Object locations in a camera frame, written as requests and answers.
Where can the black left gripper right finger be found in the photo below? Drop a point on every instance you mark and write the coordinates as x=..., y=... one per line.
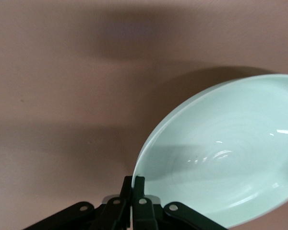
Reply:
x=144, y=215

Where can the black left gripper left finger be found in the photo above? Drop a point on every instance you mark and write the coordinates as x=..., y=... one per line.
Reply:
x=124, y=210

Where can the pale green ceramic plate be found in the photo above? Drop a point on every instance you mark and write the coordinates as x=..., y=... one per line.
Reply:
x=218, y=143

